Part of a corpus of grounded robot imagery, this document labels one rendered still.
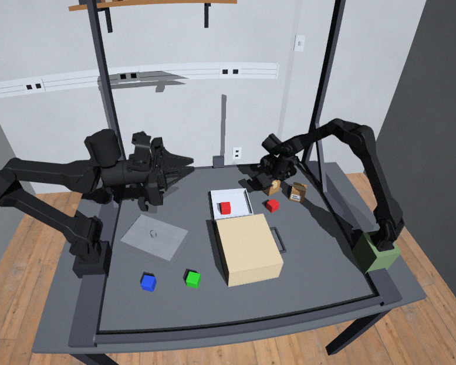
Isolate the white open tray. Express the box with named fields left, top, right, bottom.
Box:
left=211, top=188, right=254, bottom=222

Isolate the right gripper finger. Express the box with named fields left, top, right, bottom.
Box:
left=160, top=163, right=194, bottom=191
left=162, top=146, right=194, bottom=167

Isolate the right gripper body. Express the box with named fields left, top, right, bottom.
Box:
left=123, top=137, right=164, bottom=206

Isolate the blue block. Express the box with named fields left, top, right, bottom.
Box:
left=141, top=275, right=157, bottom=292

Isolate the red block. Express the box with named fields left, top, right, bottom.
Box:
left=220, top=202, right=231, bottom=215
left=266, top=199, right=279, bottom=212

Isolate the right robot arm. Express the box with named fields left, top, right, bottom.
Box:
left=0, top=129, right=151, bottom=264

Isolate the green block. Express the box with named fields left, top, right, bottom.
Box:
left=186, top=271, right=201, bottom=288

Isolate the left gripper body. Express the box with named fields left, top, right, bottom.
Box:
left=254, top=160, right=297, bottom=190

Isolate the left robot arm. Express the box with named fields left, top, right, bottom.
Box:
left=260, top=118, right=405, bottom=252

